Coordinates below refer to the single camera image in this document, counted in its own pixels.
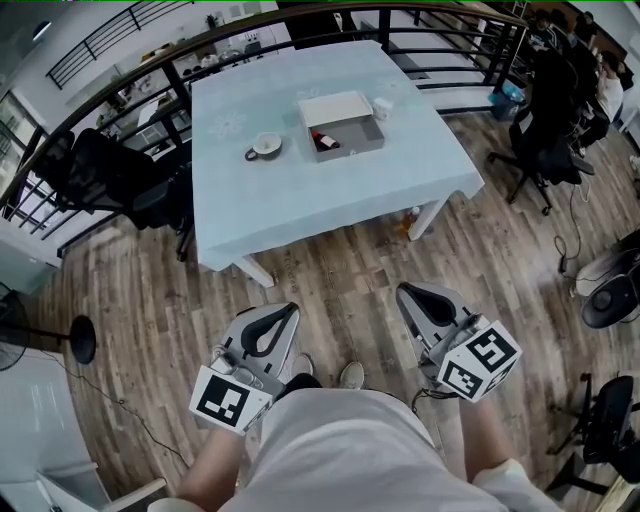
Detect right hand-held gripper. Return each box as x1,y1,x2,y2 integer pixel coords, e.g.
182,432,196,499
395,281,524,404

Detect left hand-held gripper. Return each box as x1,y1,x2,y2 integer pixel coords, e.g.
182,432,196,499
188,301,302,437

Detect grey box with white lid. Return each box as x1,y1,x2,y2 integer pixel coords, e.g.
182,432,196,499
297,89,387,164

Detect small dark red bottle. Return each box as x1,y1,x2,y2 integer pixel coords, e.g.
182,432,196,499
310,130,342,152

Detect person's right forearm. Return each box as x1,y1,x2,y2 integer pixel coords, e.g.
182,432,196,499
457,397,507,485

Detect person's left forearm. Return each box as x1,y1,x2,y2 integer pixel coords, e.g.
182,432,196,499
177,425,252,512

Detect orange bottle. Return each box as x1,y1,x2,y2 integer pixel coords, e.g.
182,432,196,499
398,205,422,237

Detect person's left shoe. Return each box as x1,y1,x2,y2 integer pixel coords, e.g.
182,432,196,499
287,352,315,381

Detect person's shoe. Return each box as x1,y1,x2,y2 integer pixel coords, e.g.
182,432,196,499
287,352,315,381
339,360,367,391

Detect person's black trousers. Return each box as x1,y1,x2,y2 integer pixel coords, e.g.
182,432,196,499
281,372,325,402

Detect person's right shoe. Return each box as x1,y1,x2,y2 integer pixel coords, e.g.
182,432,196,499
339,360,367,391

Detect light blue tablecloth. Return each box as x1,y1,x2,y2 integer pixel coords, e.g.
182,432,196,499
190,39,487,274

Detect person's white shirt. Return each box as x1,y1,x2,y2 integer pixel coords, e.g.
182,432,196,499
217,387,569,512

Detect black round fan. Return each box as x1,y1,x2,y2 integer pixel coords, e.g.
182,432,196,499
579,272,640,331

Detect black floor fan stand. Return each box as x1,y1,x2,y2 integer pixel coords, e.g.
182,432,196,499
0,281,97,372

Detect black swivel chair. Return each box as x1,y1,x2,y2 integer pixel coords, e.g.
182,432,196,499
546,371,640,495

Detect black mesh office chair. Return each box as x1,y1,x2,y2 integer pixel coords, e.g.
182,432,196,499
33,128,197,263

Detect blue bin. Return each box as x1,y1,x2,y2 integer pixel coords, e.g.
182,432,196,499
491,82,527,122

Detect black railing with wooden handrail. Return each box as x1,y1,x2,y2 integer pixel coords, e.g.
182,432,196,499
0,0,531,259

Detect black power cable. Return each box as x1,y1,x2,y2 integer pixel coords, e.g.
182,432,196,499
553,183,585,275

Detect black floor cable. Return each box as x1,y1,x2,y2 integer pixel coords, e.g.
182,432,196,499
38,348,192,470

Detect white mug with dark handle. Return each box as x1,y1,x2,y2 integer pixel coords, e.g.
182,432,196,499
244,131,283,163

